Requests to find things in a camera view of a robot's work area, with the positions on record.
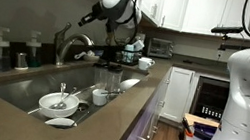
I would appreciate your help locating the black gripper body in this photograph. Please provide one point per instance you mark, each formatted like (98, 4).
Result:
(98, 12)

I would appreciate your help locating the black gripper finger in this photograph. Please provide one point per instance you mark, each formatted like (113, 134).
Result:
(85, 19)
(87, 22)

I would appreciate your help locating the chrome kitchen faucet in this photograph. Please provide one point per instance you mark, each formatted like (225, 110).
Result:
(63, 46)

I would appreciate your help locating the grey bowl with utensils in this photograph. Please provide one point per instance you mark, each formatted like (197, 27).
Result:
(91, 58)

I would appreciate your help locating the pale upturned mug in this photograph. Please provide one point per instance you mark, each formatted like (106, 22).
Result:
(128, 52)

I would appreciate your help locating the white tilted dish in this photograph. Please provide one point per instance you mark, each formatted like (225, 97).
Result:
(139, 45)

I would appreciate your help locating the clear jar with black lid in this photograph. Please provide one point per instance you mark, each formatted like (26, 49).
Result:
(100, 76)
(114, 78)

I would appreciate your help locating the silver toaster oven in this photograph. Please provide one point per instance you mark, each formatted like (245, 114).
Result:
(160, 48)

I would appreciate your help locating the white plate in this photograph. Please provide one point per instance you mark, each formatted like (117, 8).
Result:
(129, 84)

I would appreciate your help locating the metal spoon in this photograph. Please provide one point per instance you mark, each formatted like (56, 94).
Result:
(58, 105)
(112, 93)

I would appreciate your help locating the small metal cup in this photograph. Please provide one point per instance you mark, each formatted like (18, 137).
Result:
(21, 61)

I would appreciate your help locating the small white cup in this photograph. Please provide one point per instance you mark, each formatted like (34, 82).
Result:
(98, 99)

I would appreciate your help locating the stainless steel sink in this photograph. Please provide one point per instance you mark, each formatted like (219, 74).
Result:
(27, 88)

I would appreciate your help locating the white bowl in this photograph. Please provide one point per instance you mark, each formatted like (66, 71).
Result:
(57, 111)

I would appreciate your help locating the small white dish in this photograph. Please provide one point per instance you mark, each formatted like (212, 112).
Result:
(61, 122)

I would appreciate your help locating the white cabinet door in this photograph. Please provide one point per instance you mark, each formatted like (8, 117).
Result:
(178, 93)

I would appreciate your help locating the grey sink base cabinets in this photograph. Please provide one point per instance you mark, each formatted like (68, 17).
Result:
(142, 133)

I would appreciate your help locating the black wine cooler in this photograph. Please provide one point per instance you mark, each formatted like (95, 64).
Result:
(210, 98)

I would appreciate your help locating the orange black clamp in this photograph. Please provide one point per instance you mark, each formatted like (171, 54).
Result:
(187, 127)

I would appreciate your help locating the wooden board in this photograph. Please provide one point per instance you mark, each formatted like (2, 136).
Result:
(201, 120)

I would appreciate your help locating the white wall cabinets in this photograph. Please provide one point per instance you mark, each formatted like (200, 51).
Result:
(201, 11)

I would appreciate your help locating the white wall outlet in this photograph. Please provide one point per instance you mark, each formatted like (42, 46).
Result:
(219, 54)

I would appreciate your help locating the black camera on stand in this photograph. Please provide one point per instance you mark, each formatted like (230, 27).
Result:
(227, 30)

